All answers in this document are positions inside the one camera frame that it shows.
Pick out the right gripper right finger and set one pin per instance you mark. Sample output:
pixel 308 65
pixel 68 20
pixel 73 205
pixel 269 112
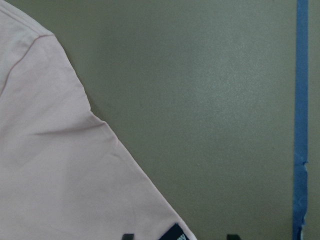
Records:
pixel 233 237

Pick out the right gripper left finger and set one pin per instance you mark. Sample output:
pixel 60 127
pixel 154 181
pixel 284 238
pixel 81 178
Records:
pixel 128 236

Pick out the pink Snoopy t-shirt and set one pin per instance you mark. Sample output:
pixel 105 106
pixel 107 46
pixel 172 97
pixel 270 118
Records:
pixel 64 174

